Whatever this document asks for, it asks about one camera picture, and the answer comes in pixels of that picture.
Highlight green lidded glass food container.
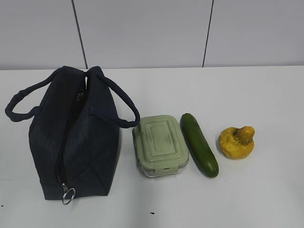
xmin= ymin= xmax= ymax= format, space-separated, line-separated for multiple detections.
xmin=132 ymin=115 xmax=189 ymax=178

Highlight green cucumber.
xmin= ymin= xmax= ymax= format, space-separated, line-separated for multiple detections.
xmin=180 ymin=113 xmax=219 ymax=178

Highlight dark navy fabric lunch bag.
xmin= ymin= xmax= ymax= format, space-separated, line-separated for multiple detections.
xmin=5 ymin=66 xmax=140 ymax=204

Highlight silver zipper pull ring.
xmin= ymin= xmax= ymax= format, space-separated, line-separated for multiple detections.
xmin=61 ymin=182 xmax=76 ymax=205

